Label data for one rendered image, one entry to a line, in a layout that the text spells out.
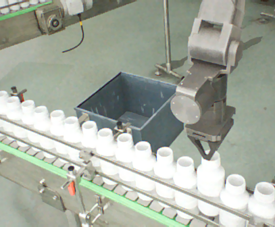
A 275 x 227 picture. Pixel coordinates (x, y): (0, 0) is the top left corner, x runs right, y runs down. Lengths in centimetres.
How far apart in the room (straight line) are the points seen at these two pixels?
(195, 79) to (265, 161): 199
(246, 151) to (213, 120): 193
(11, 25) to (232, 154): 160
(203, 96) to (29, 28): 192
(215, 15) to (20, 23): 189
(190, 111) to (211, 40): 12
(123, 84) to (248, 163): 118
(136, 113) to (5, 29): 102
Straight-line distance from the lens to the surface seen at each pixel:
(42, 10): 236
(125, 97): 173
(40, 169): 122
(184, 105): 62
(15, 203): 255
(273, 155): 264
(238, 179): 84
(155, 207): 99
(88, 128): 102
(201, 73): 64
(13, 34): 243
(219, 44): 63
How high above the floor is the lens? 175
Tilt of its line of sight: 36 degrees down
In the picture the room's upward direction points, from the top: 7 degrees counter-clockwise
